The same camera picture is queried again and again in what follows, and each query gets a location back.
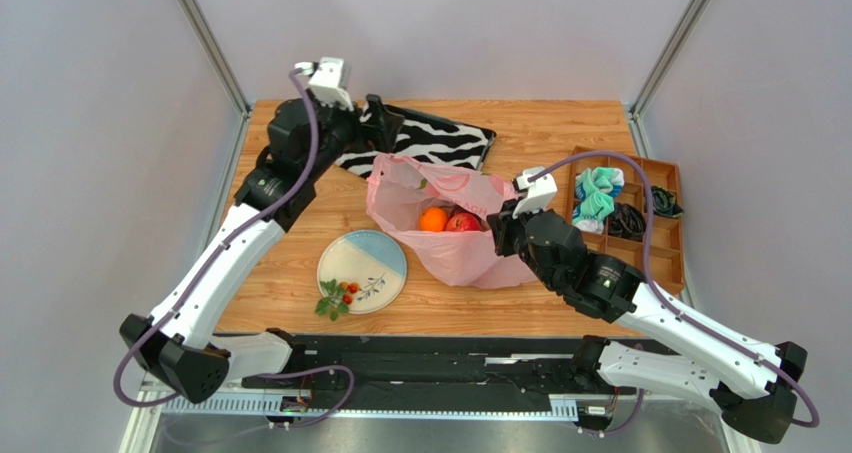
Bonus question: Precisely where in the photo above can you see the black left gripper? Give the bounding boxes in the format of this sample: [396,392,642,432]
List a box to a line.
[304,89,404,183]

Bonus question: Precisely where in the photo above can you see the pink printed plastic bag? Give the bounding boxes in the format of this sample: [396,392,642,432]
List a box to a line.
[366,153,536,289]

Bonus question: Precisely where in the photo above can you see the red apple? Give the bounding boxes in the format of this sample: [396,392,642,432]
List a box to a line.
[444,212,482,233]

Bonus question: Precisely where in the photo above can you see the orange fruit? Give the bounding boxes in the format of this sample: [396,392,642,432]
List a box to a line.
[418,207,449,233]

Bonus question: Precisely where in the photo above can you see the green leafy sprig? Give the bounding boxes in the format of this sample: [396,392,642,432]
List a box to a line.
[314,279,354,321]

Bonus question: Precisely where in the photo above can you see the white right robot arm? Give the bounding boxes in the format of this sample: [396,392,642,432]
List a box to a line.
[487,200,807,444]

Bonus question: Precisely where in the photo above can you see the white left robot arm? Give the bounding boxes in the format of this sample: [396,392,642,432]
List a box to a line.
[120,93,405,403]

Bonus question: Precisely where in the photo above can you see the zebra striped cloth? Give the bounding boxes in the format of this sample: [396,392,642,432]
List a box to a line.
[335,100,497,178]

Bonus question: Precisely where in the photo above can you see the teal and white socks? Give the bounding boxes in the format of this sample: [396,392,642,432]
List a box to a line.
[572,167,625,234]

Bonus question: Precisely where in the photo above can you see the wooden compartment tray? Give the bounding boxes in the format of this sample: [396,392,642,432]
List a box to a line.
[566,156,685,295]

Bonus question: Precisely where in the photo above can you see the black rolled socks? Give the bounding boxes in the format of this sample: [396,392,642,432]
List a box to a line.
[607,202,647,241]

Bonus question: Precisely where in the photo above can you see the dark blue patterned socks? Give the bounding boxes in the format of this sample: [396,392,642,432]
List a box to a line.
[651,185,684,219]

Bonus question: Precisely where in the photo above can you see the white floral plate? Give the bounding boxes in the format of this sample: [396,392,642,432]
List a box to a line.
[316,230,408,315]

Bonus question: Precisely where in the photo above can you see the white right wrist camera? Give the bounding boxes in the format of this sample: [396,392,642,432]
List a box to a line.
[512,166,558,218]

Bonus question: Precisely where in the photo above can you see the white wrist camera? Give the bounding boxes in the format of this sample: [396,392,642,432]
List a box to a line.
[294,57,355,112]
[512,166,558,218]

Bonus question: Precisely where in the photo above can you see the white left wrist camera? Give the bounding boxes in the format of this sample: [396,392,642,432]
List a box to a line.
[294,57,355,112]

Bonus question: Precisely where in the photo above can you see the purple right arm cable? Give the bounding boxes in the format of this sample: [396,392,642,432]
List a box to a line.
[529,151,821,430]

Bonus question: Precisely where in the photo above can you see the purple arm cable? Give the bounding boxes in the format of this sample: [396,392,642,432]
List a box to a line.
[112,68,321,409]
[529,151,821,430]

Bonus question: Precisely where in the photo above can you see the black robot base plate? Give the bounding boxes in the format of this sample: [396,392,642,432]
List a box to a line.
[241,334,634,413]

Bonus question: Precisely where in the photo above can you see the aluminium frame rail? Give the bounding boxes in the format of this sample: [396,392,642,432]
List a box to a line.
[121,352,760,452]

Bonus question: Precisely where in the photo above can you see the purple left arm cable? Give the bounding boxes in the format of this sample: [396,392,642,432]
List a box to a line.
[112,68,321,409]

